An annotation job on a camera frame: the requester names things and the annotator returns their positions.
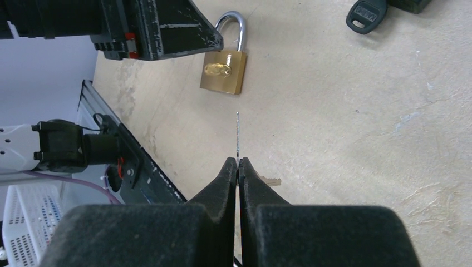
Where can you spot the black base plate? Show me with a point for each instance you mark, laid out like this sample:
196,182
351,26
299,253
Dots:
142,180

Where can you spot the large brass padlock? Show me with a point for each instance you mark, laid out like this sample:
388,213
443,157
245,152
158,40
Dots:
223,71

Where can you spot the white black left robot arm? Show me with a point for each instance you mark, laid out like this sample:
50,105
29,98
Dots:
140,30

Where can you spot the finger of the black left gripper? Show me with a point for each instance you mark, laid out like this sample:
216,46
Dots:
171,29

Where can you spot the black-headed silver key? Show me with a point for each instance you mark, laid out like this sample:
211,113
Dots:
366,15

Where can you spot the black padlock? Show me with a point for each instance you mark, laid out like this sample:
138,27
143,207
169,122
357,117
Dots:
411,6

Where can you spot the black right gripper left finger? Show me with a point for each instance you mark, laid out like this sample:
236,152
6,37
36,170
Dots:
199,232

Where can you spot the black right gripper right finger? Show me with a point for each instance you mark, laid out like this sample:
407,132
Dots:
277,233

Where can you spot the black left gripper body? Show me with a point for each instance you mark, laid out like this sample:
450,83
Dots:
113,26

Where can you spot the white perforated plastic basket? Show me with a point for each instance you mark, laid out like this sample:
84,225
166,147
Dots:
31,215

